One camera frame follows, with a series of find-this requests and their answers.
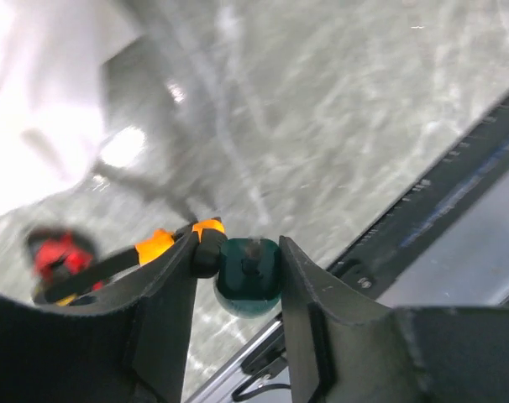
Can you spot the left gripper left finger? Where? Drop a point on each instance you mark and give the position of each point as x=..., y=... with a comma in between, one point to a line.
x=127, y=342

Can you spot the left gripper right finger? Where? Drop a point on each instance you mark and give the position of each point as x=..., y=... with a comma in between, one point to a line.
x=342, y=346

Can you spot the stubby green screwdriver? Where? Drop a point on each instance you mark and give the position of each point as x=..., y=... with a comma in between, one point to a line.
x=249, y=279

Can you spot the orange handled pliers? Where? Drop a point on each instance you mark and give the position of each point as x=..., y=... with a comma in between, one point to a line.
x=204, y=261

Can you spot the white cloth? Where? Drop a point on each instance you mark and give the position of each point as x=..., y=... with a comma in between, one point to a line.
x=52, y=89

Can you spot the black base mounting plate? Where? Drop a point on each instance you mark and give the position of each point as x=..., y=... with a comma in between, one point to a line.
x=420, y=216

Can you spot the aluminium frame rail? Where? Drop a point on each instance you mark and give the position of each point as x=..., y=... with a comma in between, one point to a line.
x=467, y=265

